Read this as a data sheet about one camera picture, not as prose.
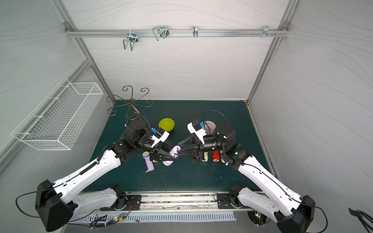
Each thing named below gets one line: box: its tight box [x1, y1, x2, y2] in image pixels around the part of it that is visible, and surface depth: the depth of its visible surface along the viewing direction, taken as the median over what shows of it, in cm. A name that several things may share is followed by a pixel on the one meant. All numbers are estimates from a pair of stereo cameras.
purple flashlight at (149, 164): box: [142, 151, 155, 173], surface depth 86 cm
